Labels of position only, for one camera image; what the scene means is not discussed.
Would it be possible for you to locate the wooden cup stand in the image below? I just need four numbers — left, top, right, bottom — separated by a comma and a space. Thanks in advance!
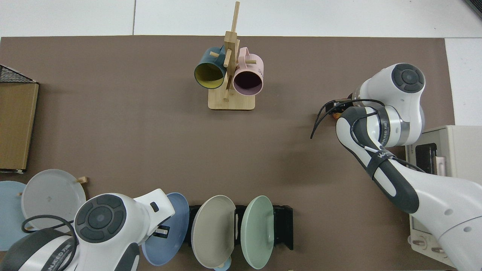
208, 1, 257, 111

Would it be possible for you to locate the wire basket with wooden floor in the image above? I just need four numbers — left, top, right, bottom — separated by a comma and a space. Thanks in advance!
0, 64, 40, 174

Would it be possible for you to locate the dark grey corner object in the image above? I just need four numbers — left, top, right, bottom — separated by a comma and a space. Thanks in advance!
464, 0, 482, 20

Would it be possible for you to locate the light blue plate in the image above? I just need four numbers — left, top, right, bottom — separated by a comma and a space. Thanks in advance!
0, 181, 29, 251

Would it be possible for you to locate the pale toaster oven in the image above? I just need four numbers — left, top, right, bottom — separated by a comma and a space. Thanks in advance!
405, 125, 482, 268

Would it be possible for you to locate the brown table cloth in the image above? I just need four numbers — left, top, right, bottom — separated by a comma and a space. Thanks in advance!
0, 36, 455, 271

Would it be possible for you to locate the dark teal cup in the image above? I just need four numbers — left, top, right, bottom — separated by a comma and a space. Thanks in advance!
194, 46, 227, 90

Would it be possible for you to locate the wooden plate rack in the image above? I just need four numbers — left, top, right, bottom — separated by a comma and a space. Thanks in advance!
17, 176, 88, 197

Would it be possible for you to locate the black dish rack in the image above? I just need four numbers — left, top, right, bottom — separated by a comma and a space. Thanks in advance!
187, 204, 294, 251

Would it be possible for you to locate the beige grey plate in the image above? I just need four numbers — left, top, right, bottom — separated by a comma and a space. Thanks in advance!
191, 195, 237, 269

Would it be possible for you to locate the pale green plate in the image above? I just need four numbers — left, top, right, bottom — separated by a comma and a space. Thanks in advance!
241, 195, 275, 270

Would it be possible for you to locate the pink cup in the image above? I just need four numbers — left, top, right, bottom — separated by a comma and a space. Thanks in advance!
232, 47, 264, 96

